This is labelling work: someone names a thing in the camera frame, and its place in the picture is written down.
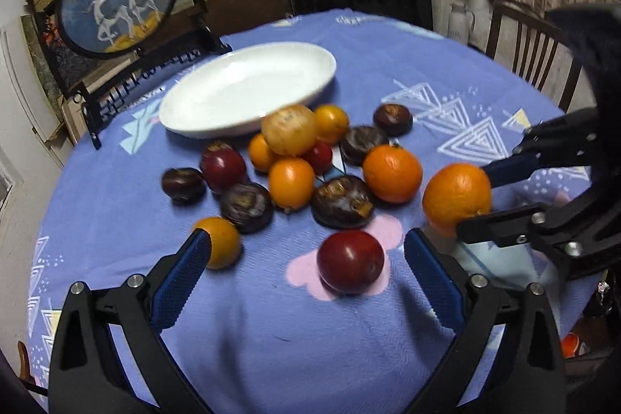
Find large orange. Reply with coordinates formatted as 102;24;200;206
422;163;493;237

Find orange tangerine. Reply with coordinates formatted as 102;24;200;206
362;144;423;204

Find large red plum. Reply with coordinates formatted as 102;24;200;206
316;230;384;295

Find dark mangosteen front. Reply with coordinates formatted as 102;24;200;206
310;175;375;230

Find yellow orange small fruit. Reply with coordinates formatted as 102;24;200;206
194;217;242;270

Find tan round fruit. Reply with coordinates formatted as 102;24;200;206
261;105;318;156

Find small red plum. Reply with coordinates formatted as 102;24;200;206
200;147;247;194

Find wooden chair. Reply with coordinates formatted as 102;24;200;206
484;3;568;92

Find white pitcher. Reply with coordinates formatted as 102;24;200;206
448;3;476;46

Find blue patterned tablecloth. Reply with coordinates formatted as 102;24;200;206
28;10;559;413

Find white oval plate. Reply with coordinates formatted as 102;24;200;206
159;42;337;139

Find round deer screen ornament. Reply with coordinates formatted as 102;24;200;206
24;0;234;151

